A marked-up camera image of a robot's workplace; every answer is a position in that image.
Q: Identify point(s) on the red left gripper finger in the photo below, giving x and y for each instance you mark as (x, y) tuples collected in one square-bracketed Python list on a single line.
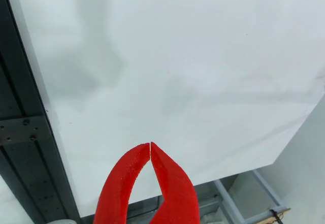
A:
[(115, 193)]

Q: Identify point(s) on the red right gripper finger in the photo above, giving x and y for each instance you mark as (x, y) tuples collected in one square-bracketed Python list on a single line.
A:
[(180, 196)]

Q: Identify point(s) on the light wooden board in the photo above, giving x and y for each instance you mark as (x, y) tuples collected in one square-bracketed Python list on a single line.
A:
[(285, 212)]

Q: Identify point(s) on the grey metal frame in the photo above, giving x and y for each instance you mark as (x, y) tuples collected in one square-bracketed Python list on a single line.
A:
[(228, 201)]

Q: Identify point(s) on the black aluminium extrusion rail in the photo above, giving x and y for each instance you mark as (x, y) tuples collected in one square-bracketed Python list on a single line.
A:
[(25, 173)]

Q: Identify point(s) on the black metal bracket plate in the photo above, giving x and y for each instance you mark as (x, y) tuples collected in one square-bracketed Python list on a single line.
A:
[(17, 130)]

